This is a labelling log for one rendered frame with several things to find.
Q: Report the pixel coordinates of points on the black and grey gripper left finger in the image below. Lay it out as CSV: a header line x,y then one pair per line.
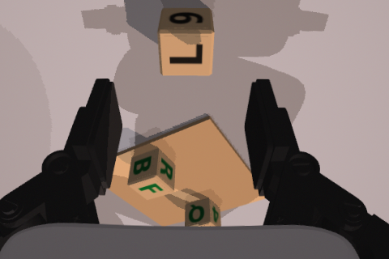
x,y
56,195

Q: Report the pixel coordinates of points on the tan wooden block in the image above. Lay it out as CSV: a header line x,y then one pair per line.
x,y
186,41
202,213
152,174

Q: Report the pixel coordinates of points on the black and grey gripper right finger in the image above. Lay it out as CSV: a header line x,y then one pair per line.
x,y
292,177

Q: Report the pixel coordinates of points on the tan square mat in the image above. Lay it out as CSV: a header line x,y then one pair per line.
x,y
206,166

